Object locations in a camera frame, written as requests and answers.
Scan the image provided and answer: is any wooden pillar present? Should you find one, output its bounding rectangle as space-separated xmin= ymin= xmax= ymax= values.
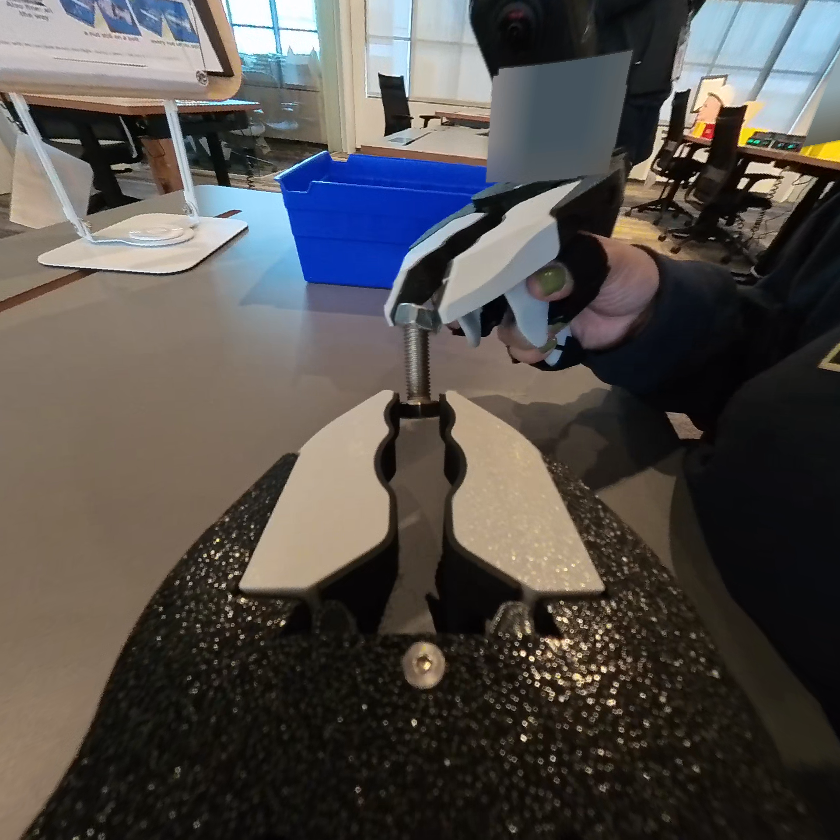
xmin=146 ymin=115 xmax=193 ymax=194

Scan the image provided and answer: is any steel hex bolt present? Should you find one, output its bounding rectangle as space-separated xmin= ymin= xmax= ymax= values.
xmin=392 ymin=303 xmax=442 ymax=404

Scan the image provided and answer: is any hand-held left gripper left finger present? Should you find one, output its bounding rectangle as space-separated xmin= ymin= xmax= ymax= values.
xmin=238 ymin=389 xmax=401 ymax=608

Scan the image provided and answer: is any black device green display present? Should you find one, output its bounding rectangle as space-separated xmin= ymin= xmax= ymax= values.
xmin=743 ymin=130 xmax=807 ymax=153

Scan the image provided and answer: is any person's navy printed sweatshirt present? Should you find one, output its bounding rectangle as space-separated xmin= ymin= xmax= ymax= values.
xmin=682 ymin=190 xmax=840 ymax=736

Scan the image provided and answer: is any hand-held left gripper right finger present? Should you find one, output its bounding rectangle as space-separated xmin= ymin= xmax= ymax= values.
xmin=441 ymin=389 xmax=606 ymax=603

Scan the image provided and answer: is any blue plastic bin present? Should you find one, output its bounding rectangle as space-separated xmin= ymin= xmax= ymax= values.
xmin=276 ymin=151 xmax=506 ymax=291

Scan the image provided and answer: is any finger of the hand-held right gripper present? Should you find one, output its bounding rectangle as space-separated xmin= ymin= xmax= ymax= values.
xmin=440 ymin=180 xmax=584 ymax=329
xmin=384 ymin=179 xmax=567 ymax=327

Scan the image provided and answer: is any person's right forearm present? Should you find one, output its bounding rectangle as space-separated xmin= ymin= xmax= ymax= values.
xmin=581 ymin=249 xmax=788 ymax=427

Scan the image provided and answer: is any black office chair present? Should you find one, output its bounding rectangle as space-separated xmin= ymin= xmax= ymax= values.
xmin=676 ymin=101 xmax=770 ymax=260
xmin=377 ymin=72 xmax=416 ymax=137
xmin=631 ymin=88 xmax=698 ymax=225

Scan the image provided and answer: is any person's right hand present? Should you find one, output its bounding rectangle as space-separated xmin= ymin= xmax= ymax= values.
xmin=497 ymin=236 xmax=660 ymax=367

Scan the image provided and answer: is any instruction board on stand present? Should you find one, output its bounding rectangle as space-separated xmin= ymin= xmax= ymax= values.
xmin=0 ymin=0 xmax=249 ymax=273

